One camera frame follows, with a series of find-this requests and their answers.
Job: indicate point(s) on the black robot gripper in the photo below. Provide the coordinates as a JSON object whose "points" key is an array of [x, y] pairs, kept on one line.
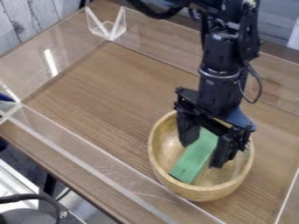
{"points": [[212, 108]]}

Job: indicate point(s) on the clear acrylic tray enclosure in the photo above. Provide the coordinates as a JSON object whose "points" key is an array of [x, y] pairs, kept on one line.
{"points": [[92, 118]]}

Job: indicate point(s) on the light wooden bowl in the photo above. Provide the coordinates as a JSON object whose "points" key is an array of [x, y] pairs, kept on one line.
{"points": [[214, 183]]}

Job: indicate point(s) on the green rectangular block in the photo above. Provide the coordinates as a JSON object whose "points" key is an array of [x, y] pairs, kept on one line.
{"points": [[195, 157]]}

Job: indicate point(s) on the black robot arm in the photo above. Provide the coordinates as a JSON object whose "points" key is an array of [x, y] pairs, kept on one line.
{"points": [[230, 45]]}

